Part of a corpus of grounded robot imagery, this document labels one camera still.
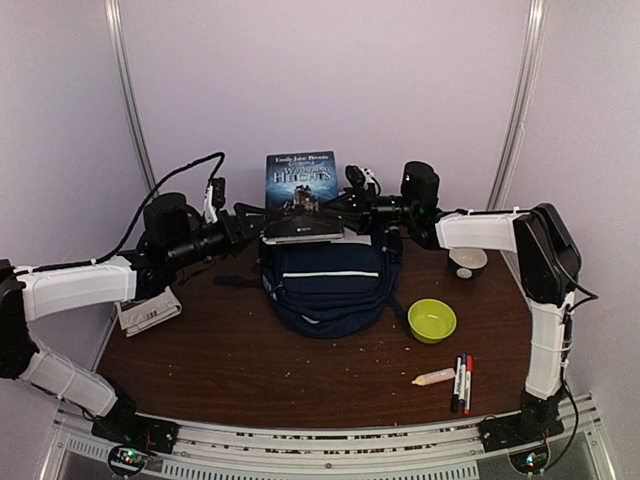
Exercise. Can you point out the red marker pen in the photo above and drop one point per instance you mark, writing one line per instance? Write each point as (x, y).
(467, 384)

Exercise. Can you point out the dark Wuthering Heights book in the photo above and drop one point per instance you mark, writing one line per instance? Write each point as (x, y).
(297, 186)

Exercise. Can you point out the dark bowl white inside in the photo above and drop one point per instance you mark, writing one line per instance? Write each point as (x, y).
(467, 263)

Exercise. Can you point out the lime green bowl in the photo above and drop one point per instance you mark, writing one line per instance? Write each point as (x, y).
(431, 321)

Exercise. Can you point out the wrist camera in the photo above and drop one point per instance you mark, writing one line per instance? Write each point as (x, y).
(214, 199)
(362, 178)

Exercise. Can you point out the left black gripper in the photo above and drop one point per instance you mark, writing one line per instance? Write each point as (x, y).
(247, 232)

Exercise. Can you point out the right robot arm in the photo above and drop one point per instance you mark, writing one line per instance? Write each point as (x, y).
(548, 263)

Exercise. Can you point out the cream glue tube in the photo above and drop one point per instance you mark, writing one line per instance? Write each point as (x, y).
(434, 377)

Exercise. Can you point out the aluminium frame post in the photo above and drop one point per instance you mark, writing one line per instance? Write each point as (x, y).
(133, 117)
(524, 93)

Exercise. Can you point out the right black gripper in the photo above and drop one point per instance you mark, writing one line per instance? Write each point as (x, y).
(360, 208)

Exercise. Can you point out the front aluminium rail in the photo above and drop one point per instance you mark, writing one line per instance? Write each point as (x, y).
(445, 450)

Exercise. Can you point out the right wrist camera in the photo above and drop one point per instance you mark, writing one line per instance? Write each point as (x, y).
(362, 178)

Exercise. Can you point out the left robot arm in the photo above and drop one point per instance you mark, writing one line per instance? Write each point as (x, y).
(175, 236)

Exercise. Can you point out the left aluminium frame post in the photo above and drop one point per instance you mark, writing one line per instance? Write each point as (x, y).
(133, 117)

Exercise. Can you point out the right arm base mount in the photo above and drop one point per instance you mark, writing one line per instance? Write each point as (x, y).
(525, 434)

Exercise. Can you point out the navy blue student backpack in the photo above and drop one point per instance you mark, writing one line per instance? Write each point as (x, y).
(329, 290)

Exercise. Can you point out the black marker pen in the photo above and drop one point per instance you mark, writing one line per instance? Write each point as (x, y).
(456, 386)

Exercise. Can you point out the blue marker pen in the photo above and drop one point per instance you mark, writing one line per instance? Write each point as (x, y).
(462, 381)

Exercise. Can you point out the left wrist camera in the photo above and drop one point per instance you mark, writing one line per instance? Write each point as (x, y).
(214, 199)

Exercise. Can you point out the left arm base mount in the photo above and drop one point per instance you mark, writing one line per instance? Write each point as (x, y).
(138, 438)

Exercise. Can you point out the right aluminium frame post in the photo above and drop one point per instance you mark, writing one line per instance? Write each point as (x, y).
(524, 93)

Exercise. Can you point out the white Afternoon Tea book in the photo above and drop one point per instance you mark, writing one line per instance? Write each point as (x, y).
(137, 316)

